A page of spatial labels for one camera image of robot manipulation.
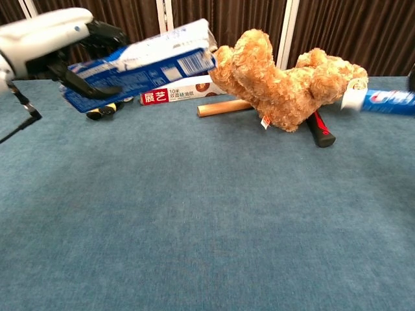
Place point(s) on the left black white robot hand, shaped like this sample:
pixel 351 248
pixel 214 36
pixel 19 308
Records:
pixel 45 35

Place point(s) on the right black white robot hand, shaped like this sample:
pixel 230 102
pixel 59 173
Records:
pixel 412 79

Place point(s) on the blue white toothpaste tube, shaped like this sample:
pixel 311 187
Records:
pixel 389 102

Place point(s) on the blue white toothpaste box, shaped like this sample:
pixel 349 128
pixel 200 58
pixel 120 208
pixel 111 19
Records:
pixel 146 71

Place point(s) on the white red baking paper box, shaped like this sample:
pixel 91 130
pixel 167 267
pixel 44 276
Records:
pixel 181 94

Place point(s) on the dark brown curtain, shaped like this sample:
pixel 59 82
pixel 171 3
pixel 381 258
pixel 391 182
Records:
pixel 340 29

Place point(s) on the black white penguin plush doll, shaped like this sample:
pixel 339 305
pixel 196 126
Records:
pixel 100 111

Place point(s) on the brown teddy bear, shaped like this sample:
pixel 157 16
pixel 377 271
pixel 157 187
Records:
pixel 275 87

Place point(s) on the blue felt table cover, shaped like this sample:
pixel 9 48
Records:
pixel 207 210

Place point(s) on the white frame post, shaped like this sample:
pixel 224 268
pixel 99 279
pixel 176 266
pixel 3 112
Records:
pixel 30 8
pixel 163 16
pixel 288 32

